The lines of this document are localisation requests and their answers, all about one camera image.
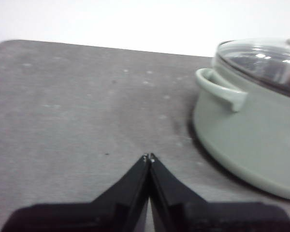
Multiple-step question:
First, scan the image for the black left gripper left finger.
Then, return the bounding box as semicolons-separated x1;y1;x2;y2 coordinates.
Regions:
1;153;151;232

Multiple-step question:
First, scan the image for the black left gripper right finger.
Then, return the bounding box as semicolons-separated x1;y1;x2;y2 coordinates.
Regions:
149;152;290;232

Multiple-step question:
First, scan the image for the glass lid with green knob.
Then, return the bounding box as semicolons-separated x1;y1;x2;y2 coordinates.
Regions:
216;38;290;101

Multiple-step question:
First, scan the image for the pale green electric steamer pot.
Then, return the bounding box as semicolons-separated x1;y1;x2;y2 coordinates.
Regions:
193;38;290;203

